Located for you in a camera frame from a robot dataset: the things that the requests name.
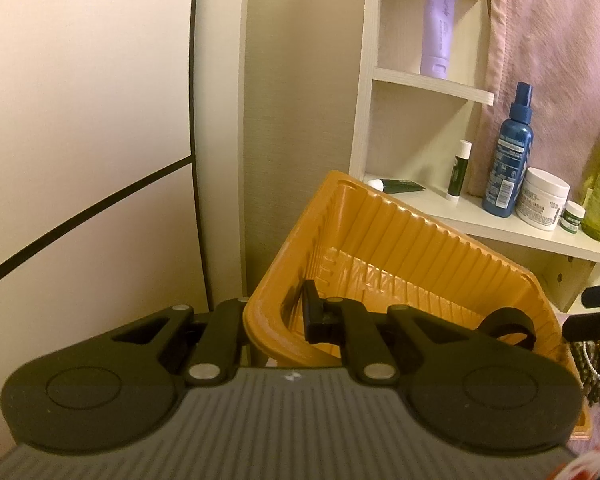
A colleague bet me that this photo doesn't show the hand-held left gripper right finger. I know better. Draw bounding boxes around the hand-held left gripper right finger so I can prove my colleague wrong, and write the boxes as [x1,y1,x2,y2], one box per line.
[302,280,486,387]

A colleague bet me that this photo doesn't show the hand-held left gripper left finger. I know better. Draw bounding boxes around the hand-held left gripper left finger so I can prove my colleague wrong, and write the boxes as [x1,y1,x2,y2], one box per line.
[112,297,253,387]

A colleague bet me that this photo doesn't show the pile of bead bracelets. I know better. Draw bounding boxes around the pile of bead bracelets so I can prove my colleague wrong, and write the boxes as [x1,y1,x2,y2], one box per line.
[570,341,600,408]

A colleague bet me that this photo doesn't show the black wristband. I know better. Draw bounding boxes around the black wristband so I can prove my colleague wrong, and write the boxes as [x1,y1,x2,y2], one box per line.
[472,308,538,351]

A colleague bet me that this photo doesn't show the orange plastic tray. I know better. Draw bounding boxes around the orange plastic tray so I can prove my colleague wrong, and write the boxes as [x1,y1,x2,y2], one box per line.
[242,170,593,441]

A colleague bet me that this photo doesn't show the small green label jar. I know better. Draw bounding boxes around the small green label jar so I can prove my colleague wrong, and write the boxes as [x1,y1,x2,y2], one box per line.
[560,200,587,235]

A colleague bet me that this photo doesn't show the white cream jar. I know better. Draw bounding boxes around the white cream jar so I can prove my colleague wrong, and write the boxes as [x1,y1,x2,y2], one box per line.
[516,167,571,232]

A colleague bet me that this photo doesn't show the white wooden shelf unit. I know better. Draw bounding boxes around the white wooden shelf unit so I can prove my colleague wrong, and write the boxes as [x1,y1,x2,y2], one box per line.
[350,0,600,313]

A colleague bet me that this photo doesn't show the dark green tube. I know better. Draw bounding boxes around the dark green tube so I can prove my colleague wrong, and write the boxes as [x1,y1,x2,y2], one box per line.
[367,179,427,195]

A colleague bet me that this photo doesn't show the blue spray bottle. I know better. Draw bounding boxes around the blue spray bottle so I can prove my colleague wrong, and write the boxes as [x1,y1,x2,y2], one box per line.
[481,81,535,218]

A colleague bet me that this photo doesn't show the white lip balm stick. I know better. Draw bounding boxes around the white lip balm stick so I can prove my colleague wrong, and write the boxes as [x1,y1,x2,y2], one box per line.
[446,140,473,203]

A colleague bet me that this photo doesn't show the pink hanging towel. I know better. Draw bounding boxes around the pink hanging towel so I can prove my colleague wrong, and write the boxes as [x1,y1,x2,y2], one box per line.
[480,0,600,201]

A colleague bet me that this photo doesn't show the purple tube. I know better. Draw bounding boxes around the purple tube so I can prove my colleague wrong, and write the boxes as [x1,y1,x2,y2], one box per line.
[420,0,460,79]

